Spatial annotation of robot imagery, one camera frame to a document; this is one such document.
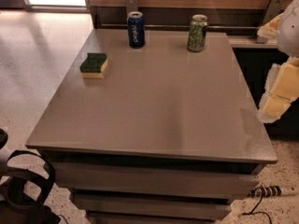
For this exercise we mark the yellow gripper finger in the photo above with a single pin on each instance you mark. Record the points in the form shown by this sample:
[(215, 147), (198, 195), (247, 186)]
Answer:
[(270, 30), (281, 90)]

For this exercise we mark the green soda can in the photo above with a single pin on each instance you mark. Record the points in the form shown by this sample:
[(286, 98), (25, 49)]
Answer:
[(197, 33)]

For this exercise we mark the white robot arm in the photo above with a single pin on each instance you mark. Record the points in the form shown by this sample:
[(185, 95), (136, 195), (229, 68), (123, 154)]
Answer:
[(288, 31)]

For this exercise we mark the blue Pepsi can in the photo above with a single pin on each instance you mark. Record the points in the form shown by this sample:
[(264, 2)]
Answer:
[(136, 32)]

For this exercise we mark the green and yellow sponge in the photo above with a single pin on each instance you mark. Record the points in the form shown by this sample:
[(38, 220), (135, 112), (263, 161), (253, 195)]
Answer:
[(94, 66)]

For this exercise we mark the white power strip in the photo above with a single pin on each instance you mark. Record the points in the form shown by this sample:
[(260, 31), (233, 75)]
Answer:
[(274, 191)]

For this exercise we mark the grey drawer cabinet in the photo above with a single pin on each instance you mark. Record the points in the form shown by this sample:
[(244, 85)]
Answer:
[(166, 136)]

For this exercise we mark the black headphones on stand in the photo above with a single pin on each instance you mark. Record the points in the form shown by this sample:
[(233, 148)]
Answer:
[(16, 207)]

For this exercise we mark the right metal wall bracket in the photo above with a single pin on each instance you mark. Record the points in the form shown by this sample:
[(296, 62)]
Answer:
[(272, 10)]

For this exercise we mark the metal wall bracket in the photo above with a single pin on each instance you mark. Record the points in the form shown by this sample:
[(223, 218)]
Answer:
[(272, 10), (131, 5)]

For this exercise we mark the left metal wall bracket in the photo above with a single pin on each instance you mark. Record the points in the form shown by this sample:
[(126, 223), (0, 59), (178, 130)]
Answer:
[(131, 5)]

